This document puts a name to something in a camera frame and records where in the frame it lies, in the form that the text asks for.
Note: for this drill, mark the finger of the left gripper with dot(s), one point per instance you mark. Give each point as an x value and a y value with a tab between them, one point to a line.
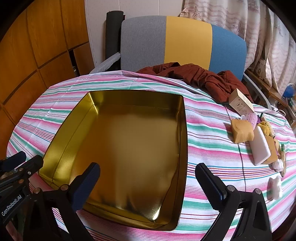
17	167

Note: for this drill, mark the wooden wardrobe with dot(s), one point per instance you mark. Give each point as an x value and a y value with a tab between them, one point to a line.
47	43

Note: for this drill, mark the patterned pink curtain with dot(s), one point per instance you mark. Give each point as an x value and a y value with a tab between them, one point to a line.
266	37

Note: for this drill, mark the white foam block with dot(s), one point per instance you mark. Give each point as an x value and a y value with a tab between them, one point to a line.
259	147

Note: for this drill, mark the dark red cloth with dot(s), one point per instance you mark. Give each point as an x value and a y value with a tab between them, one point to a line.
218	85

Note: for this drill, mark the snack packet green edge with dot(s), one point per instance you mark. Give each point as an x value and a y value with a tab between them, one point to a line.
283	158

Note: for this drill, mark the white plastic bundle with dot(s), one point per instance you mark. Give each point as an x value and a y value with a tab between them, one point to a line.
278	165

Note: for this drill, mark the black rolled mat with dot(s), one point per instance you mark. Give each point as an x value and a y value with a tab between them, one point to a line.
114	20

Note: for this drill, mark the gold metal tin tray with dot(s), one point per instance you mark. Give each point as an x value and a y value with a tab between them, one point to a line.
139	140

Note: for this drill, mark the wooden side desk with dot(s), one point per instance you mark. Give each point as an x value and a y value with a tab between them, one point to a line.
276	99

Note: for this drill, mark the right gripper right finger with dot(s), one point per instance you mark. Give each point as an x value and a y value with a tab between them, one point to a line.
254	221

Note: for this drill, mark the tan sponge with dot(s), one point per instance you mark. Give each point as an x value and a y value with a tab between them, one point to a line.
273	151
242	131

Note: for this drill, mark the striped pink green tablecloth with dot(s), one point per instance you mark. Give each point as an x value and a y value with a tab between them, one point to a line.
209	140

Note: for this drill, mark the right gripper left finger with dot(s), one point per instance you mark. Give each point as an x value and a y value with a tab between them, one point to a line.
52	214

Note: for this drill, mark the grey yellow blue chair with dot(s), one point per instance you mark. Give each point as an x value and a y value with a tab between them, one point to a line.
152	40

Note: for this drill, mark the beige cardboard box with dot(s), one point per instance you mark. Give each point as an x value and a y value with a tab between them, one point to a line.
240	103

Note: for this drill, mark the blue desk fan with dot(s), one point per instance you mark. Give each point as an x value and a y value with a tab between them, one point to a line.
289	91

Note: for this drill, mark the yellow knitted toy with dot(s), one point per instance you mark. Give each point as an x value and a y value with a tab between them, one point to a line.
266	128

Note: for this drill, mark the pink ribbed pack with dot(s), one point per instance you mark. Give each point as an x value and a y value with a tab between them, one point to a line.
251	118

